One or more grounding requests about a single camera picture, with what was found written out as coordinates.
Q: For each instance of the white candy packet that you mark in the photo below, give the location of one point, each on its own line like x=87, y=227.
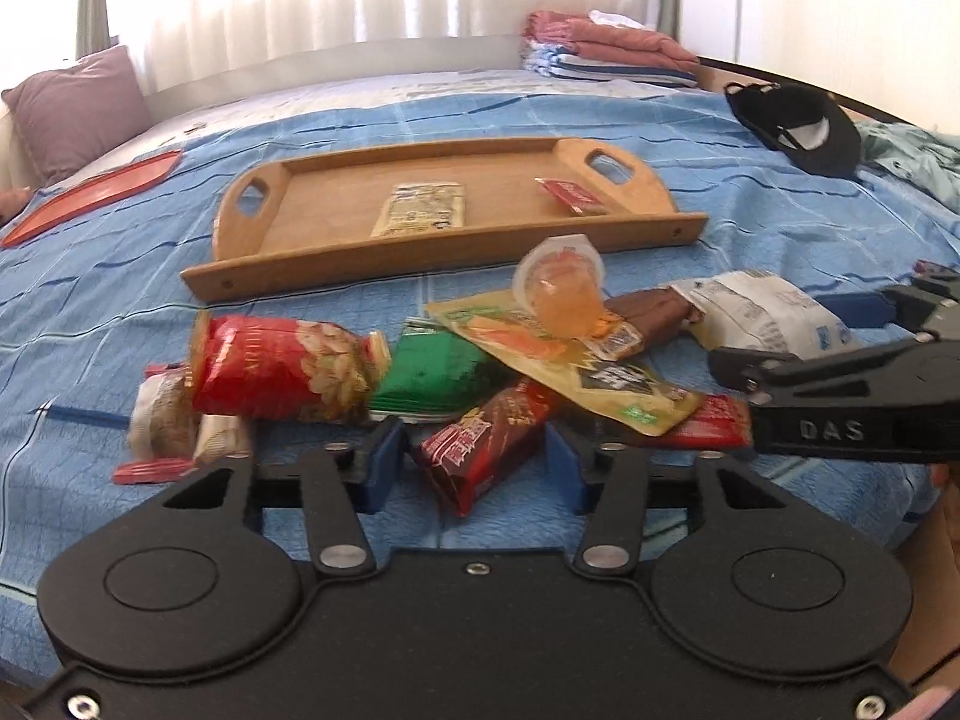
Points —
x=221, y=439

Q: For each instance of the teal cloth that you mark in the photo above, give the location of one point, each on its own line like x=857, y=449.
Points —
x=915, y=165

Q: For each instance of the beige biscuit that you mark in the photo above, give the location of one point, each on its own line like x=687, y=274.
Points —
x=161, y=416

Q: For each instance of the pinkish brown cloth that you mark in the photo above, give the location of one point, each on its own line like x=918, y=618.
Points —
x=11, y=202

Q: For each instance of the white snack packet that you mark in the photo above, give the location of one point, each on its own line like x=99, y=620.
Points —
x=757, y=311

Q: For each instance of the green snack packet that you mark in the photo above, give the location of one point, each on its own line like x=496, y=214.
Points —
x=435, y=371

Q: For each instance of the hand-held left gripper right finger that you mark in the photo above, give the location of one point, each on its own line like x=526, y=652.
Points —
x=566, y=469

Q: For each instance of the small dark red packet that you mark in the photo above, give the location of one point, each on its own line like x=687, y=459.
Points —
x=937, y=268

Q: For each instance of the pale yellow snack packet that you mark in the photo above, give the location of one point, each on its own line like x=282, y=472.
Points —
x=420, y=210

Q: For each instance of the red flat snack packet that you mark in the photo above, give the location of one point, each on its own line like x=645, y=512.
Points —
x=712, y=424

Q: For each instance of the white folded cloth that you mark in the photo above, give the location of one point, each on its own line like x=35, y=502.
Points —
x=615, y=19

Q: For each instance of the small red sachet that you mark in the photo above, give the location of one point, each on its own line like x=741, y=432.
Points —
x=570, y=195

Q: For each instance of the red peanut packet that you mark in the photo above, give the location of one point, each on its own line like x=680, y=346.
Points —
x=277, y=367

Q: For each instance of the blue checked blanket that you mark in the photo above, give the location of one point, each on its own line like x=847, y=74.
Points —
x=97, y=315

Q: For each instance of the folded clothes stack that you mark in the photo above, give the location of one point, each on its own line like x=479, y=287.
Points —
x=630, y=45

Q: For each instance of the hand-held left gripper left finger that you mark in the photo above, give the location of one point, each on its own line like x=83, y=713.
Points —
x=382, y=465

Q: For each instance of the blue white striped folded towel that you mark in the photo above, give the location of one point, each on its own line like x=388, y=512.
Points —
x=600, y=73

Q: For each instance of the person's right hand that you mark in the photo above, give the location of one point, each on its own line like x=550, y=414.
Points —
x=943, y=477

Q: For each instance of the orange plastic tray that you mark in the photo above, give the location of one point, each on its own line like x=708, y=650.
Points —
x=82, y=199

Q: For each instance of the wooden serving tray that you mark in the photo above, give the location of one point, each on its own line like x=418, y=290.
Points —
x=322, y=202

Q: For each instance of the purple pillow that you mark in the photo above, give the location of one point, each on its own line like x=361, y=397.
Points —
x=79, y=112

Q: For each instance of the orange jelly cup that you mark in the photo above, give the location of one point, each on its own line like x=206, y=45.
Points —
x=562, y=289

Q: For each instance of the dark red snack bar packet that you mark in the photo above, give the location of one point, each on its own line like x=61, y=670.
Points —
x=480, y=442

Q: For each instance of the white patterned bed sheet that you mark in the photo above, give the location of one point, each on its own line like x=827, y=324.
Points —
x=300, y=94

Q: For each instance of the yellow orange snack pouch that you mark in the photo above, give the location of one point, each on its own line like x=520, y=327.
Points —
x=622, y=390

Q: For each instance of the brown sausage packet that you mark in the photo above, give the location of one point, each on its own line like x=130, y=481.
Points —
x=652, y=311

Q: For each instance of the black cap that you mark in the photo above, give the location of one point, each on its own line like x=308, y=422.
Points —
x=817, y=142

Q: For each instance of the wooden bed frame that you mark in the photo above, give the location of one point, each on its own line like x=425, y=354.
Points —
x=795, y=79

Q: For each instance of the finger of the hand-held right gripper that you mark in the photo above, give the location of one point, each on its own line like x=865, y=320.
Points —
x=855, y=310
x=750, y=371

